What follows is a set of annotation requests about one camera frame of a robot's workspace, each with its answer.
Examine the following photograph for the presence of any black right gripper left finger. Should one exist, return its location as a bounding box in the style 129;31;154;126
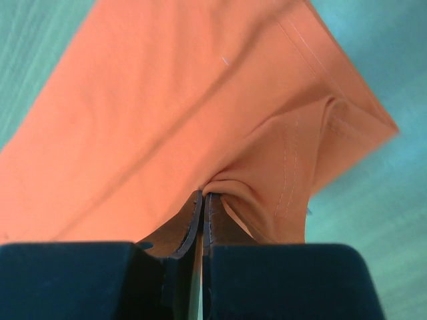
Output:
1;191;203;319

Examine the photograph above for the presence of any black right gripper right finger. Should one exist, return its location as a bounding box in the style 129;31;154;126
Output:
203;193;384;319

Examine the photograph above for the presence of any orange t shirt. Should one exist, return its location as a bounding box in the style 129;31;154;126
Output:
1;1;398;243

